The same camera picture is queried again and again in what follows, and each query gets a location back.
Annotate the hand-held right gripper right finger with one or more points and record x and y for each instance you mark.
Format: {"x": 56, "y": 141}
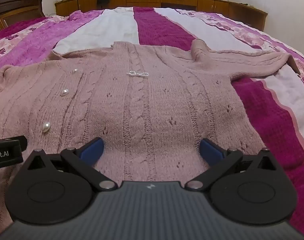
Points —
{"x": 212, "y": 151}

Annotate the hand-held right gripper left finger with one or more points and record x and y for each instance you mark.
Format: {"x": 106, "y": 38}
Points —
{"x": 93, "y": 150}

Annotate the pink knitted sweater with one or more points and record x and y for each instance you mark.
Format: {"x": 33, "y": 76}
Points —
{"x": 152, "y": 105}

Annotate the magenta floral bed blanket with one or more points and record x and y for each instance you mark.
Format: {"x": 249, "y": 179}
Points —
{"x": 162, "y": 25}

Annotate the dark wooden headboard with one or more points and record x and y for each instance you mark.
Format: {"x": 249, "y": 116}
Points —
{"x": 14, "y": 5}

